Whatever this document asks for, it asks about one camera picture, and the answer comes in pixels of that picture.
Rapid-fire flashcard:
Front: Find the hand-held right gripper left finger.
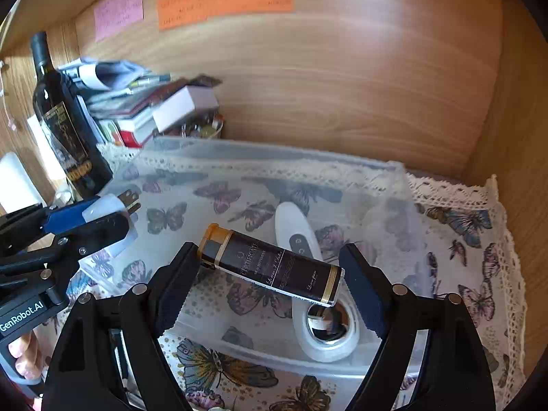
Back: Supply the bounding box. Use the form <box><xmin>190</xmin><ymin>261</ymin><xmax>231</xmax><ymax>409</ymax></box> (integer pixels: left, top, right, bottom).
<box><xmin>42</xmin><ymin>242</ymin><xmax>202</xmax><ymax>411</ymax></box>

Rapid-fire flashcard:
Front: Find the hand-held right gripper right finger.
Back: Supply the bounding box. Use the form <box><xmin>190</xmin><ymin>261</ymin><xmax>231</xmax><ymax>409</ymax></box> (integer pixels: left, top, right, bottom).
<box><xmin>338</xmin><ymin>242</ymin><xmax>509</xmax><ymax>411</ymax></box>

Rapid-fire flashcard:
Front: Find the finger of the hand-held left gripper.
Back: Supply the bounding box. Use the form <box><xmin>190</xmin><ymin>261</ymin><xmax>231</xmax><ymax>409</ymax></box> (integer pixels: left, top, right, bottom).
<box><xmin>0</xmin><ymin>213</ymin><xmax>131</xmax><ymax>279</ymax></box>
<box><xmin>0</xmin><ymin>197</ymin><xmax>103</xmax><ymax>258</ymax></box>

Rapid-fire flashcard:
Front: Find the white power plug adapter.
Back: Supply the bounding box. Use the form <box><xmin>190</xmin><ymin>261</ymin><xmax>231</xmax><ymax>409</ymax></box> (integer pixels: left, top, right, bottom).
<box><xmin>80</xmin><ymin>187</ymin><xmax>142</xmax><ymax>228</ymax></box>

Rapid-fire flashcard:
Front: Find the dark tube with gold caps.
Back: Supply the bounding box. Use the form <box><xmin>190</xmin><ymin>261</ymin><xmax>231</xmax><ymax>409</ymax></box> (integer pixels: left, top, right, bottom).
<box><xmin>197</xmin><ymin>223</ymin><xmax>345</xmax><ymax>308</ymax></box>

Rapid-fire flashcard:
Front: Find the clear plastic storage box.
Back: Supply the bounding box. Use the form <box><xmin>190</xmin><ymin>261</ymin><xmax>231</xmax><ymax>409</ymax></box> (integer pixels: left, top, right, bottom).
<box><xmin>78</xmin><ymin>136</ymin><xmax>431</xmax><ymax>379</ymax></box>

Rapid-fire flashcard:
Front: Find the person's left hand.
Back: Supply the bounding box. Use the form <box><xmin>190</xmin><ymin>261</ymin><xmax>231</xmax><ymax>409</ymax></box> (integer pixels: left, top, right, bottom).
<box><xmin>9</xmin><ymin>332</ymin><xmax>43</xmax><ymax>381</ymax></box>

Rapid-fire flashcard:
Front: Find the white tape roll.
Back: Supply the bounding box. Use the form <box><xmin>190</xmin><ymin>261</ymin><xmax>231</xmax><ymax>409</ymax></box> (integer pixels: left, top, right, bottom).
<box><xmin>292</xmin><ymin>295</ymin><xmax>361</xmax><ymax>362</ymax></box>

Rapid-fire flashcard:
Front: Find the white handheld device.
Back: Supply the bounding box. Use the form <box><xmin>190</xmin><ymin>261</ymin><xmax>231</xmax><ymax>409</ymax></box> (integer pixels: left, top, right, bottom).
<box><xmin>274</xmin><ymin>202</ymin><xmax>324</xmax><ymax>266</ymax></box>

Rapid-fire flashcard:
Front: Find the dark wine bottle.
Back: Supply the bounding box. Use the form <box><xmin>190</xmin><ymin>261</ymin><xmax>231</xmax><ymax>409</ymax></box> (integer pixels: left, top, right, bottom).
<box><xmin>31</xmin><ymin>32</ymin><xmax>114</xmax><ymax>200</ymax></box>

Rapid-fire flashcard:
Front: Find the butterfly print lace cloth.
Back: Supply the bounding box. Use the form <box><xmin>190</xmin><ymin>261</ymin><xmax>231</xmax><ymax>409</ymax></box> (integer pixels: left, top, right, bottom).
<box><xmin>51</xmin><ymin>141</ymin><xmax>528</xmax><ymax>411</ymax></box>

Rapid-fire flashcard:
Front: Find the stack of books and papers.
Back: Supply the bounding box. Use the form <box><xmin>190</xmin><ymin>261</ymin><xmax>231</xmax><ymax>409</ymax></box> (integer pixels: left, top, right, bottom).
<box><xmin>58</xmin><ymin>57</ymin><xmax>223</xmax><ymax>148</ymax></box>

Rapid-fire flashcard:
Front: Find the white box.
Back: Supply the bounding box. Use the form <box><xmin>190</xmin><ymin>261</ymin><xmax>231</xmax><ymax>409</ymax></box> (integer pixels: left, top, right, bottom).
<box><xmin>152</xmin><ymin>86</ymin><xmax>220</xmax><ymax>134</ymax></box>

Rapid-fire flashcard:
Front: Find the pink paper note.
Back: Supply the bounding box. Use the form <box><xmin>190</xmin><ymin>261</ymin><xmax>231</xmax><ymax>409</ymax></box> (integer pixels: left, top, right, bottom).
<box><xmin>93</xmin><ymin>0</ymin><xmax>144</xmax><ymax>43</ymax></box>

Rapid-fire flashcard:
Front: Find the orange paper note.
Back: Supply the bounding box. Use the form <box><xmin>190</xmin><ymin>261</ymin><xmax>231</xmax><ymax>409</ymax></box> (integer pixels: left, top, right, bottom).
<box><xmin>156</xmin><ymin>0</ymin><xmax>295</xmax><ymax>32</ymax></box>

